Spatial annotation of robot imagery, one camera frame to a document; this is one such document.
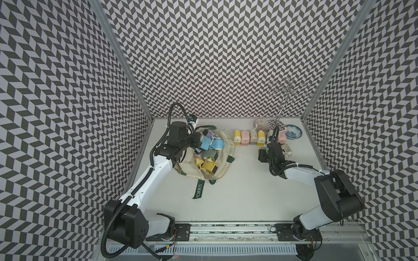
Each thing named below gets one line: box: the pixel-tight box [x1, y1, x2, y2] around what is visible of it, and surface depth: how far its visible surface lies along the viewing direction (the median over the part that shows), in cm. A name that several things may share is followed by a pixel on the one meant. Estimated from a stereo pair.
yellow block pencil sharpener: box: [233, 129, 242, 146], surface depth 101 cm
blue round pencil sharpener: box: [200, 135, 212, 151], surface depth 95 cm
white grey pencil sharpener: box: [280, 143, 293, 161], surface depth 98 cm
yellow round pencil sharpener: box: [256, 129, 267, 146], surface depth 101 cm
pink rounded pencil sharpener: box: [241, 130, 250, 146], surface depth 101 cm
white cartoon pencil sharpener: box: [249, 129, 258, 145], surface depth 101 cm
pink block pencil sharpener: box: [277, 130, 287, 145], surface depth 101 cm
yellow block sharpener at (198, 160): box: [193, 154, 205, 169], surface depth 88 cm
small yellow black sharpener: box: [200, 157, 219, 176], surface depth 89 cm
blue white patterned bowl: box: [284, 124, 303, 140], surface depth 110 cm
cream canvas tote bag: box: [174, 125, 236, 200], surface depth 89 cm
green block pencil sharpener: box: [202, 147, 219, 162], surface depth 96 cm
